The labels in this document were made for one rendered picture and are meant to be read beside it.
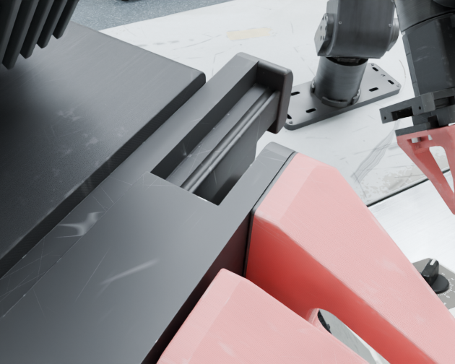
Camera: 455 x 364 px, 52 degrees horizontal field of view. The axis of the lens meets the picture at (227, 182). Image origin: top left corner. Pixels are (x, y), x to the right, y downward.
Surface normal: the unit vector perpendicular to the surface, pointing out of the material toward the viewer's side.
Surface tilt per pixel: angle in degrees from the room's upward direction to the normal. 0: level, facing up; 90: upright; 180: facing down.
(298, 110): 0
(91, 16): 0
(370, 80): 0
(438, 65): 90
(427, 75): 90
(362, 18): 54
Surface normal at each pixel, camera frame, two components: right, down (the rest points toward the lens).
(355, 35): 0.01, 0.47
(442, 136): -0.80, 0.55
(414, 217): 0.05, -0.66
